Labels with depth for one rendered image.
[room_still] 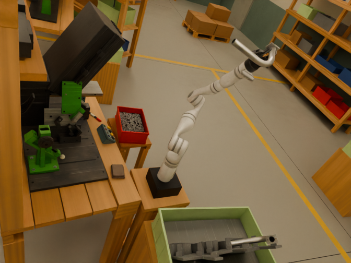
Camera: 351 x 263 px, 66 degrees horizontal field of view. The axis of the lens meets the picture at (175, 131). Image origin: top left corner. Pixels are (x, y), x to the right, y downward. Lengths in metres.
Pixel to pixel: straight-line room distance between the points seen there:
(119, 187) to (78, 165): 0.29
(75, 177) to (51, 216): 0.26
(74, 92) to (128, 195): 0.71
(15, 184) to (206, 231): 1.06
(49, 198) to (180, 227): 0.74
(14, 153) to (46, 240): 1.45
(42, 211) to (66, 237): 0.95
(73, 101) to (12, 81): 0.90
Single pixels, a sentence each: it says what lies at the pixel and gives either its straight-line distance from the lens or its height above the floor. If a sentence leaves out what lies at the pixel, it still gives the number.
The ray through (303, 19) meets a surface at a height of 1.41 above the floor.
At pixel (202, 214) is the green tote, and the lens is 1.73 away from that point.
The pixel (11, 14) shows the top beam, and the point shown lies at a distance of 0.84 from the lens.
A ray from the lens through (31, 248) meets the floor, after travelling 2.47.
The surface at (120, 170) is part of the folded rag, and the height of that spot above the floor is 0.93.
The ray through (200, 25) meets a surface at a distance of 7.54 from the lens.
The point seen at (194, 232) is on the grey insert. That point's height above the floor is 0.85.
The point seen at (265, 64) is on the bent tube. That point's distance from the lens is 1.33.
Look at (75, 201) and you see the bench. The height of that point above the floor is 0.88.
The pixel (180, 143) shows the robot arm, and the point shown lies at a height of 1.27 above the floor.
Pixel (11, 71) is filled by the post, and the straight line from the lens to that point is 0.92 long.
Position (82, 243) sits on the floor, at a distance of 2.48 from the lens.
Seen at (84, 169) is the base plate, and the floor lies 0.90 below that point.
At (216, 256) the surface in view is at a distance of 1.35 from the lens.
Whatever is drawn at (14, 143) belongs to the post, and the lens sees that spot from 1.09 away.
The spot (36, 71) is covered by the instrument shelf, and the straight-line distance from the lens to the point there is 1.29.
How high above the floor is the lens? 2.19
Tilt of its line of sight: 36 degrees down
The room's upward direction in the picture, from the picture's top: 23 degrees clockwise
